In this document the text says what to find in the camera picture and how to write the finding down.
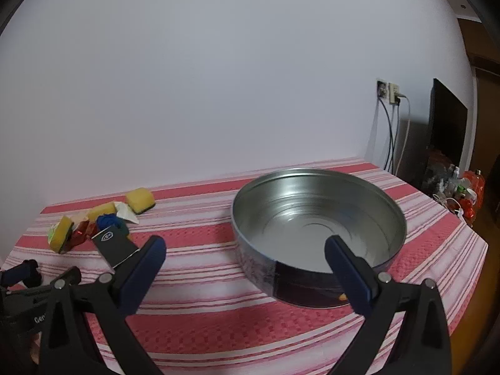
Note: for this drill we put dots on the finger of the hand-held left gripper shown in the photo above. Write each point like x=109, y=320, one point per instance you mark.
x=21, y=273

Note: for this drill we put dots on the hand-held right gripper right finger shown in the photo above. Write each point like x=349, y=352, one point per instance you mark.
x=344, y=269

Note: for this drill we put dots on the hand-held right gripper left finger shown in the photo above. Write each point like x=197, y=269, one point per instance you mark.
x=144, y=269

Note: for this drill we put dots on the black carton with emblem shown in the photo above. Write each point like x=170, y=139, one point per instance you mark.
x=113, y=247

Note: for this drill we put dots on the yellow sponge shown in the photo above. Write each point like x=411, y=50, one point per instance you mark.
x=61, y=234
x=101, y=211
x=140, y=200

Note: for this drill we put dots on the white paper packet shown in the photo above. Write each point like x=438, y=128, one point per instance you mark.
x=127, y=213

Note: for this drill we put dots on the round metal tin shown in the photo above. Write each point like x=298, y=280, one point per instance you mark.
x=312, y=218

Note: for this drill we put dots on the red-brown snack packet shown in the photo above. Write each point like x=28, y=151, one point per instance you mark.
x=80, y=235

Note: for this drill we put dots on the red striped cloth-covered desktop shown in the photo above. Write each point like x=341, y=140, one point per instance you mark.
x=195, y=320

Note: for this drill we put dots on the cluster of small bottles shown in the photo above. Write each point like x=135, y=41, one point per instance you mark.
x=449, y=181

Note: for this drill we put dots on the orange plastic bottle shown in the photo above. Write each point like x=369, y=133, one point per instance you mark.
x=476, y=189

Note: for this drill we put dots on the black monitor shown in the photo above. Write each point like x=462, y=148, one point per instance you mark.
x=449, y=125

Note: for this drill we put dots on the wall socket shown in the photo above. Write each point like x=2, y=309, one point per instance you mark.
x=382, y=89

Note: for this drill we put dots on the wooden door frame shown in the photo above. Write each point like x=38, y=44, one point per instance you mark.
x=482, y=97

